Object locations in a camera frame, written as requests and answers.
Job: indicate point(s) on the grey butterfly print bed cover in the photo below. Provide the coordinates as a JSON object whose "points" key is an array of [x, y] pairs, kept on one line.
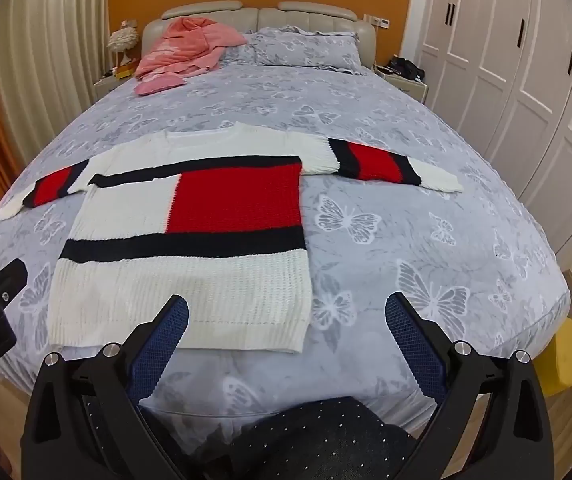
{"points": [[390, 200]]}

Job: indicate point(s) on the yellow box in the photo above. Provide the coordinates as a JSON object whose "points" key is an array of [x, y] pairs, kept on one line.
{"points": [[127, 71]]}

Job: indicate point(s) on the beige padded headboard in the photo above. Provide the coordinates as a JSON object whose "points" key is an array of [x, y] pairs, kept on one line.
{"points": [[266, 17]]}

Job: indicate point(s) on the dark dotted pants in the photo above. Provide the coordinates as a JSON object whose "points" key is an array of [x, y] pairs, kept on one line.
{"points": [[326, 435]]}

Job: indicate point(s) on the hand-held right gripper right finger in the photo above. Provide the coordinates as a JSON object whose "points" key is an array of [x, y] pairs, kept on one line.
{"points": [[415, 345]]}

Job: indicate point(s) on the grey butterfly print pillow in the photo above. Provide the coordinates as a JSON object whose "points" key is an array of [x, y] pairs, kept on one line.
{"points": [[311, 50], [241, 55]]}

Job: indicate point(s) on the black cloth heap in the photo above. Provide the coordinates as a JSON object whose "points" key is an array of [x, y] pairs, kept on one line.
{"points": [[405, 67]]}

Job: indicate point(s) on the beige nightstand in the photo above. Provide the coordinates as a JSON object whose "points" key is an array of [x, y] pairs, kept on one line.
{"points": [[106, 86], [413, 92]]}

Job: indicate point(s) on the white red navy knitted sweater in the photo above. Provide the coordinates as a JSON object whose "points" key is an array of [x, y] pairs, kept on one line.
{"points": [[191, 280]]}

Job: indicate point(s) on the pink blanket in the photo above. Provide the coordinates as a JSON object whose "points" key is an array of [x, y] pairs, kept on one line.
{"points": [[186, 45]]}

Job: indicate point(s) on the beige curtain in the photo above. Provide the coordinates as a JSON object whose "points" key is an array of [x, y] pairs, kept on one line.
{"points": [[51, 60]]}

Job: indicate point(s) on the white wall switch panel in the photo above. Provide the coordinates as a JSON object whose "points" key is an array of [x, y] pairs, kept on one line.
{"points": [[378, 21]]}

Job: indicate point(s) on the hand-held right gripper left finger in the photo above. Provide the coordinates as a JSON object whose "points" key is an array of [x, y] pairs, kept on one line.
{"points": [[166, 340]]}

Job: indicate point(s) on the yellow stool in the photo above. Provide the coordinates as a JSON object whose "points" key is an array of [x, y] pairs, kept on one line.
{"points": [[563, 360]]}

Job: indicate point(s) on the white wardrobe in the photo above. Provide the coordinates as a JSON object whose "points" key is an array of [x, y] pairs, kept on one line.
{"points": [[515, 60]]}

